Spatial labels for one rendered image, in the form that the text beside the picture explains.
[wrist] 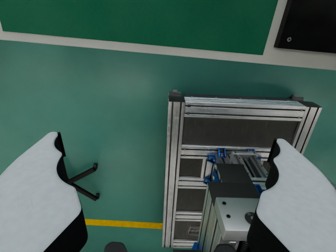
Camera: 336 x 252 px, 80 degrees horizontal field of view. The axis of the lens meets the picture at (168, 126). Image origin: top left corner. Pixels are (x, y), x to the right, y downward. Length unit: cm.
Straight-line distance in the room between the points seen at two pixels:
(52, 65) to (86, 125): 43
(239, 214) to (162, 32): 44
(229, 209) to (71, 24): 55
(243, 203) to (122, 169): 124
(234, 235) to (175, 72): 100
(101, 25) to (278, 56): 43
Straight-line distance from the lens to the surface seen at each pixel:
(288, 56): 60
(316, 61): 64
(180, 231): 180
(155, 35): 51
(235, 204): 53
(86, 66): 137
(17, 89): 162
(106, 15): 53
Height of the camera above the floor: 126
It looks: 64 degrees down
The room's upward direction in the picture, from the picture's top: 179 degrees clockwise
